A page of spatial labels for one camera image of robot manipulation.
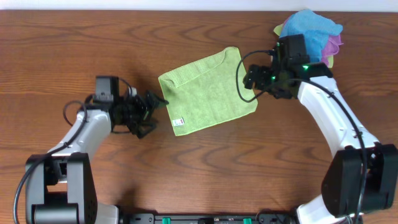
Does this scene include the right black cable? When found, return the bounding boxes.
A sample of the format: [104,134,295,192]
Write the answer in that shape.
[235,49,368,224]

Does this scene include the black cable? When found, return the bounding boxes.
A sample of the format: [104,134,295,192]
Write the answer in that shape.
[12,95,94,224]
[235,49,368,224]

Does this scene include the purple microfiber cloth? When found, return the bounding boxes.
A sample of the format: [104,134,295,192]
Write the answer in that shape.
[282,18,344,68]

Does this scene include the left black cable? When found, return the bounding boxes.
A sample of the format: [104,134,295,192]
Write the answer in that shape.
[12,95,94,224]

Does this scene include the green microfiber cloth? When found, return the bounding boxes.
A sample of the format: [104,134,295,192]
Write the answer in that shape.
[158,47,258,136]

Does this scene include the blue microfiber cloth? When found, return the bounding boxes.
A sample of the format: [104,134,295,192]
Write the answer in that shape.
[279,8,343,65]

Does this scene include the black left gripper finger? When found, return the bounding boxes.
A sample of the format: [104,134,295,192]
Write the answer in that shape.
[146,90,169,110]
[136,121,157,139]

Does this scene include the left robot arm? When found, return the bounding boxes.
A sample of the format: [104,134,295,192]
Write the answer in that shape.
[18,76,168,224]

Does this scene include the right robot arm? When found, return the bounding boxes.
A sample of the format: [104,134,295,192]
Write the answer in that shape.
[236,35,397,223]

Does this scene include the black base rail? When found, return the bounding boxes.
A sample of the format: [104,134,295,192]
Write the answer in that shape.
[118,212,300,224]

